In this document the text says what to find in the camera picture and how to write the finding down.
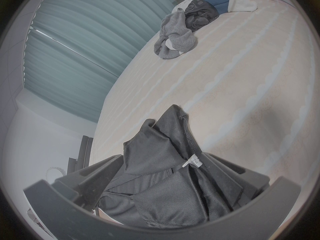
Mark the white fluffy garment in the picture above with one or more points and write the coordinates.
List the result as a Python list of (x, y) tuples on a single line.
[(243, 4)]

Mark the black shiny garment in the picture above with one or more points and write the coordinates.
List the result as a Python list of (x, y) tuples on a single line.
[(200, 15)]

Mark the blue-green curtain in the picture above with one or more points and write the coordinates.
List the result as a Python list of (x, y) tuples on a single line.
[(87, 34)]

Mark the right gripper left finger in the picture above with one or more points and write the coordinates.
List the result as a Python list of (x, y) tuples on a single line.
[(82, 184)]

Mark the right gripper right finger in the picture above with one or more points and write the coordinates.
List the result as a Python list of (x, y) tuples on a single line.
[(250, 182)]

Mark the black garment with white label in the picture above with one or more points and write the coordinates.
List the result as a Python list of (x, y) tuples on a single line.
[(162, 184)]

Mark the grey garment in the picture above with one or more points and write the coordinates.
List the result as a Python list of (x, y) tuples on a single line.
[(178, 34)]

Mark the dark blue garment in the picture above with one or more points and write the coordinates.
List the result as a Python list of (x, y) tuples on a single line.
[(220, 1)]

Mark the bed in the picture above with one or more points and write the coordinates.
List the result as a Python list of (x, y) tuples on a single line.
[(225, 84)]

